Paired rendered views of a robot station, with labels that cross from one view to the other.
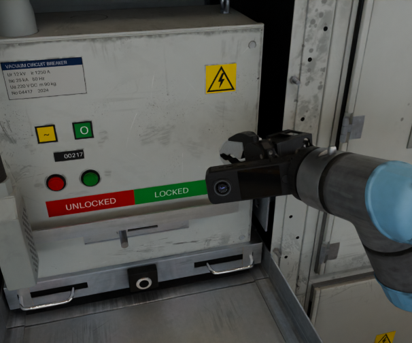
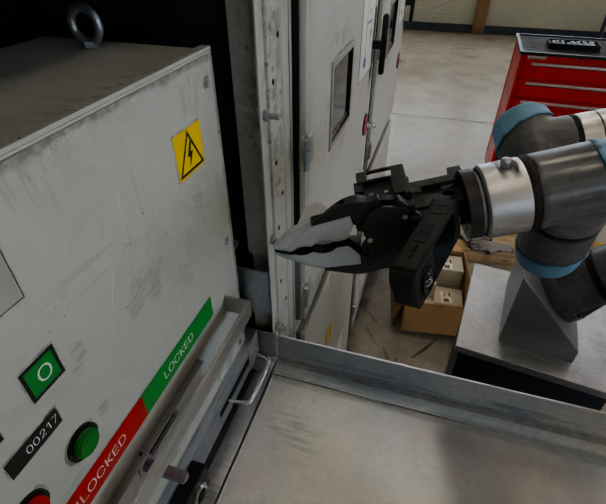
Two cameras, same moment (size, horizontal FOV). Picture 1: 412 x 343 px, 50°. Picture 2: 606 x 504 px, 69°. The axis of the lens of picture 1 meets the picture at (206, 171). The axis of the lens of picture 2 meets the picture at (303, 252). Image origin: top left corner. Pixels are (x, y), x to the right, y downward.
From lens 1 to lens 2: 50 cm
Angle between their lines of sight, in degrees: 48
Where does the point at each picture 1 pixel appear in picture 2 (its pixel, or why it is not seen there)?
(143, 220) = (186, 420)
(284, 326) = (346, 385)
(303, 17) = (261, 22)
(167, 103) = (145, 228)
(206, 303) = (265, 440)
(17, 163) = not seen: outside the picture
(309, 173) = (511, 199)
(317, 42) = (275, 55)
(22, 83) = not seen: outside the picture
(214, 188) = (423, 288)
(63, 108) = not seen: outside the picture
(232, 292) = (270, 404)
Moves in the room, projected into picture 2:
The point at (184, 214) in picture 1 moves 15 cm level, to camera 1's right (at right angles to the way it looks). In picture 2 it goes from (217, 366) to (284, 296)
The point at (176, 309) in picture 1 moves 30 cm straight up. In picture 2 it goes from (250, 480) to (229, 344)
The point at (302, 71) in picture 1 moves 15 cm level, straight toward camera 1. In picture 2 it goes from (270, 100) to (364, 133)
